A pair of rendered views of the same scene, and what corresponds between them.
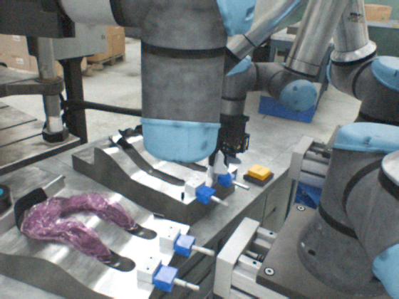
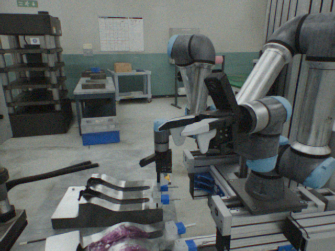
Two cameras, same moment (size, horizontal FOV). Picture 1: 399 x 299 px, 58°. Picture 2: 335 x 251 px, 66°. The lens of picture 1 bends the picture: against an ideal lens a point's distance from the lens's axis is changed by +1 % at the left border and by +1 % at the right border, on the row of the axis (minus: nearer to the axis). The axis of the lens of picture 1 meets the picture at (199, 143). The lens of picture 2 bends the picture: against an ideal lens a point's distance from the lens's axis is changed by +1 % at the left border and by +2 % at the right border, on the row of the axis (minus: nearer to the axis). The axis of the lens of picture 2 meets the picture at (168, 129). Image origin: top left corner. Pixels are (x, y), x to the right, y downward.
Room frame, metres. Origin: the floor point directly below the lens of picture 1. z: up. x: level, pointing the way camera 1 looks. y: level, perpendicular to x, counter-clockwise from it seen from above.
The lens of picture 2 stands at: (-0.02, 0.60, 1.61)
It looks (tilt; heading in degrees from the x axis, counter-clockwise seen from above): 19 degrees down; 322
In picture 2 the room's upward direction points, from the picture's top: straight up
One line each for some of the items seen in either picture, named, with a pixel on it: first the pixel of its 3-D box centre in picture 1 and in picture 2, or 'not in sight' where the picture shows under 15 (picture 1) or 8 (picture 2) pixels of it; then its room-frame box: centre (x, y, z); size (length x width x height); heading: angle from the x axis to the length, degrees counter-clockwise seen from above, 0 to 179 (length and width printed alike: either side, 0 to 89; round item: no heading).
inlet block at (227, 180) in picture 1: (229, 180); (165, 186); (0.90, -0.10, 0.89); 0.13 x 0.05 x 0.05; 55
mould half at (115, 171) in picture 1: (152, 162); (112, 197); (1.01, 0.15, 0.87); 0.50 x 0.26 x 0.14; 55
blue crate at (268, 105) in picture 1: (288, 104); (101, 134); (3.92, -1.00, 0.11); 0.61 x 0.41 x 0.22; 66
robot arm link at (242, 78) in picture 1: (235, 76); (162, 130); (0.91, -0.08, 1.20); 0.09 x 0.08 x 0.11; 106
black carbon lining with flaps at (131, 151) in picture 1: (153, 151); (114, 190); (1.00, 0.15, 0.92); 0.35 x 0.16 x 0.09; 55
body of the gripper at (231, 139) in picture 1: (230, 132); (163, 160); (0.91, -0.09, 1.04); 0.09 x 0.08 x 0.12; 55
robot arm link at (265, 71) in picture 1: (272, 78); not in sight; (0.92, -0.18, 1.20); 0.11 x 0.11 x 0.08; 16
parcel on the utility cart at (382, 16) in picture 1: (374, 14); (122, 68); (6.15, -2.68, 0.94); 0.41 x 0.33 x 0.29; 74
